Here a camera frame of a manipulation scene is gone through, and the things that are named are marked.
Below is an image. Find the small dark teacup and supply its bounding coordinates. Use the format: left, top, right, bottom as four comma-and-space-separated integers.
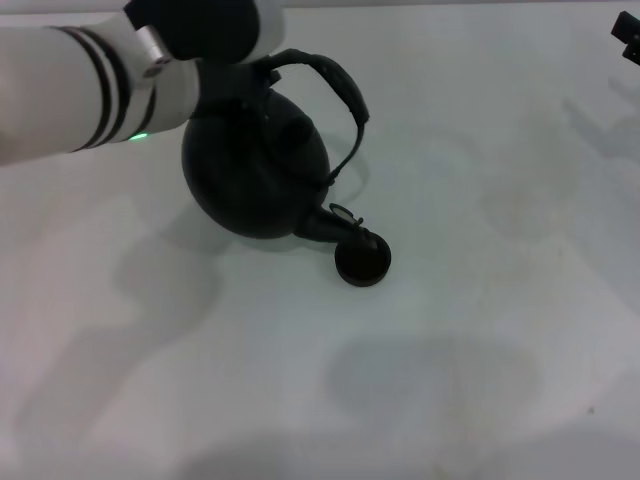
333, 238, 393, 289

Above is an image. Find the black round teapot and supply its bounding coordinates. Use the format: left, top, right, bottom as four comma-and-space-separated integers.
180, 48, 384, 251

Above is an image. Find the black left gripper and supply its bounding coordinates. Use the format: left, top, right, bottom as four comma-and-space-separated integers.
192, 58, 282, 119

